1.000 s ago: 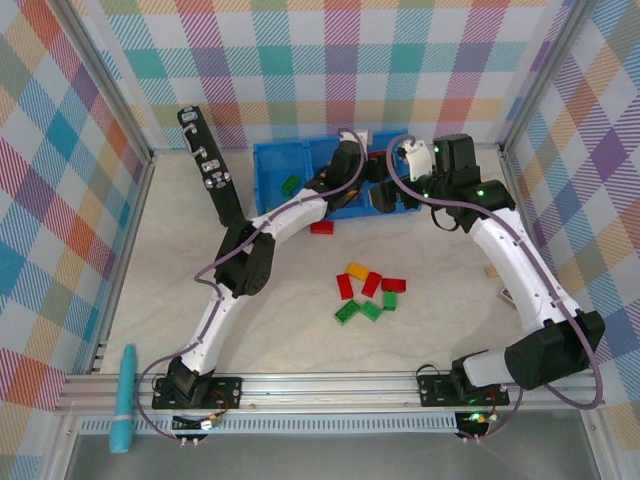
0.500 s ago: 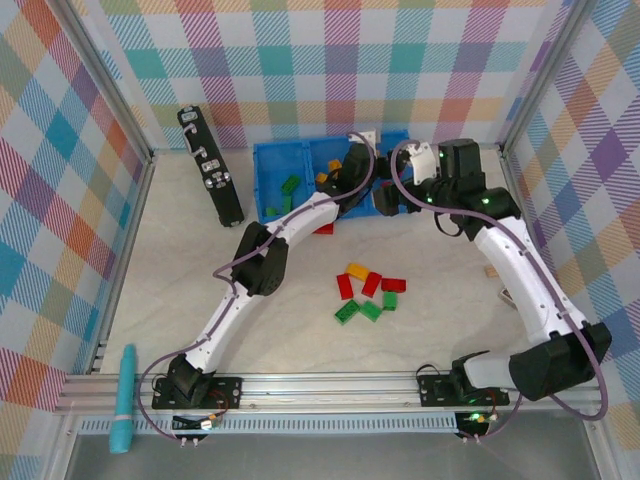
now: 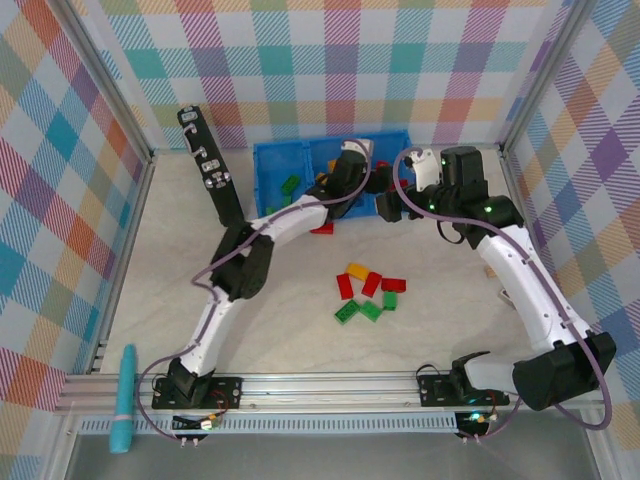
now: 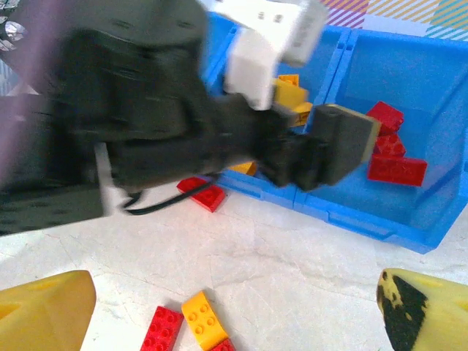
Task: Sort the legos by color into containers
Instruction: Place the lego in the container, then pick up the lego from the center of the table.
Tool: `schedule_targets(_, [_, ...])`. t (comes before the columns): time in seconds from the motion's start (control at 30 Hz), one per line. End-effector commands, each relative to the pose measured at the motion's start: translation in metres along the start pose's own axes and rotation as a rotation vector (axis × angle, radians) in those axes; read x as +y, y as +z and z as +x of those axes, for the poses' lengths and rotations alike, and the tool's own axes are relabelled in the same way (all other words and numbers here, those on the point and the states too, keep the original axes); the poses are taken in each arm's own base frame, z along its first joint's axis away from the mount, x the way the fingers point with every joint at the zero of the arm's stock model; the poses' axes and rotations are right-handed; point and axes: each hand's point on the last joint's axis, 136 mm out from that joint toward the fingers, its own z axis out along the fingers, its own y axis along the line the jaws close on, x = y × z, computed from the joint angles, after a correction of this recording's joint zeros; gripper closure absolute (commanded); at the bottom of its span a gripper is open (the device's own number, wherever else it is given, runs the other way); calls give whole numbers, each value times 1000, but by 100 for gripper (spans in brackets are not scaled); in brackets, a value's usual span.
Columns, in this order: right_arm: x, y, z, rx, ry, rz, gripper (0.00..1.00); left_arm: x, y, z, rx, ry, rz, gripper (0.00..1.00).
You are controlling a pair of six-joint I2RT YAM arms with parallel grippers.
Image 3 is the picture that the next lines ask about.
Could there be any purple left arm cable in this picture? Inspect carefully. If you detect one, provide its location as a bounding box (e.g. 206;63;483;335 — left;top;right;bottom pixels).
134;138;375;444

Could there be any long aluminium base rail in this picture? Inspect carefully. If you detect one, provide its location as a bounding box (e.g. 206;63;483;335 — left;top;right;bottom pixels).
54;368;601;417

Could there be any teal cylindrical tool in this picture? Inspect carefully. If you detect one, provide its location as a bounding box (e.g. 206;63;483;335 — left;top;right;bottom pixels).
108;343;139;455

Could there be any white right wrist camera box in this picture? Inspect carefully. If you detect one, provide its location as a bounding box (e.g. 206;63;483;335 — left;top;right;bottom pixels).
403;148;444;192

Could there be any aluminium side rail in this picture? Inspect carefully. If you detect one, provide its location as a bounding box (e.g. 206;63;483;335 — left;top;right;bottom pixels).
88;147;157;376
498;143;544;266

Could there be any black case with metal clasps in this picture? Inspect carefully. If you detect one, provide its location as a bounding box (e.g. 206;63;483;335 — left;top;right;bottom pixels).
177;104;247;226

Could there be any slotted grey cable duct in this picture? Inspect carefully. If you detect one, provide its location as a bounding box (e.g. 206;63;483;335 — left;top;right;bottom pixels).
77;413;459;436

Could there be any small wire connector bundle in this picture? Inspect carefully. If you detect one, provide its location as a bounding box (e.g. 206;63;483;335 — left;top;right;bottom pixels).
172;412;222;449
454;409;499;446

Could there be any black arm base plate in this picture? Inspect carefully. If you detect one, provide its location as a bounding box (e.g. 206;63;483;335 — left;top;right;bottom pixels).
417;372;511;407
151;375;244;410

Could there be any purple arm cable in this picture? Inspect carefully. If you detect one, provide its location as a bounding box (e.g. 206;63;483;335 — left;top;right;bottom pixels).
134;138;375;444
394;145;614;446

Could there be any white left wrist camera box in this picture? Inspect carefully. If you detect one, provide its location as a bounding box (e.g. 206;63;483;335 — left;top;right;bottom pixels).
341;139;375;162

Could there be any aluminium frame post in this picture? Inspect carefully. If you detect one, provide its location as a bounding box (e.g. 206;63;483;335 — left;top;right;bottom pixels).
497;0;599;156
59;0;154;161

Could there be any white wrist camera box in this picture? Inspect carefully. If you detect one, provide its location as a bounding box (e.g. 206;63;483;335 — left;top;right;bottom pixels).
403;148;444;192
341;139;375;162

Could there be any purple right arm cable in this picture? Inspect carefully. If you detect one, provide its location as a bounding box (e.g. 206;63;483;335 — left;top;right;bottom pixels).
394;145;614;446

